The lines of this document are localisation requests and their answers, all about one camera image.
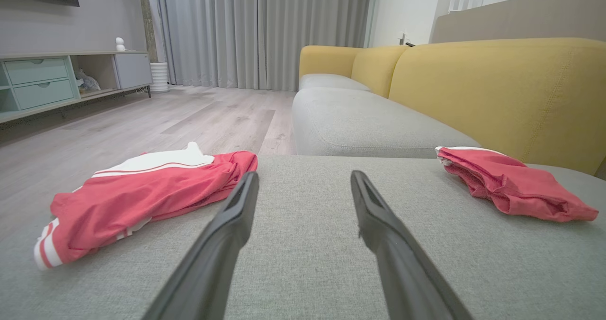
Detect narrow yellow sofa backrest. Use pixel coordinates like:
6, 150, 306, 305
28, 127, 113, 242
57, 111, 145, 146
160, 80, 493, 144
351, 45, 411, 98

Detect red shorts with white stripes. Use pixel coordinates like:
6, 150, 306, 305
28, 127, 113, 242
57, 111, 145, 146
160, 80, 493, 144
33, 142, 258, 271

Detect white ribbed plant pot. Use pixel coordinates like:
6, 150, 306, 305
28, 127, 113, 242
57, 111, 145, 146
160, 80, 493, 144
150, 62, 170, 93

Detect grey curtain panel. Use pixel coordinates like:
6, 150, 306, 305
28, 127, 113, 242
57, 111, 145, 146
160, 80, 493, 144
147, 0, 263, 89
258, 0, 374, 92

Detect folded red shorts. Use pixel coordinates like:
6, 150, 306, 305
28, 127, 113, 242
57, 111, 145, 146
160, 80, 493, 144
435, 146, 599, 223

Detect small grey sofa seat cushion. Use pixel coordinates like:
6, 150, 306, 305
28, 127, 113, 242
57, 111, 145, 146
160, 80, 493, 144
298, 73, 371, 92

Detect beige half wall partition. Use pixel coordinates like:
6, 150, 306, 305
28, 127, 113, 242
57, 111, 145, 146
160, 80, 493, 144
429, 0, 606, 44

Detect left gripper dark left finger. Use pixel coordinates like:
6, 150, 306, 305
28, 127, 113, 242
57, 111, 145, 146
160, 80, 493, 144
142, 171, 259, 320

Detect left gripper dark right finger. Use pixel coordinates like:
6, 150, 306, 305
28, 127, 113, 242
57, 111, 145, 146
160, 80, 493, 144
350, 171, 474, 320

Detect large grey sofa seat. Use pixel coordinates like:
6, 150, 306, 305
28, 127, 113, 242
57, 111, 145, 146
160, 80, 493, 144
0, 154, 606, 320

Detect green potted tree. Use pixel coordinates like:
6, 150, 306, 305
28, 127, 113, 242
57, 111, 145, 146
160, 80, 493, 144
137, 0, 159, 65

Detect wide yellow sofa backrest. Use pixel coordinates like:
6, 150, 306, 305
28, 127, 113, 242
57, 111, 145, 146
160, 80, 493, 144
388, 37, 606, 176

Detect white router with antennas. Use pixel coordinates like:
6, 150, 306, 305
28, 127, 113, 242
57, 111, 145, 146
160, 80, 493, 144
447, 0, 486, 14

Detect yellow sofa armrest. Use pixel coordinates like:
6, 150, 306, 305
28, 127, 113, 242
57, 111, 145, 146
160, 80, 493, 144
299, 45, 364, 79

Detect pale crumpled bag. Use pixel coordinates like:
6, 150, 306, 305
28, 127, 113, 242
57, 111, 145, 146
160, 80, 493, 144
75, 69, 101, 94

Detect mint and wood TV cabinet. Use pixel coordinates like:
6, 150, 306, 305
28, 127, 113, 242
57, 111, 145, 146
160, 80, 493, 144
0, 50, 153, 124

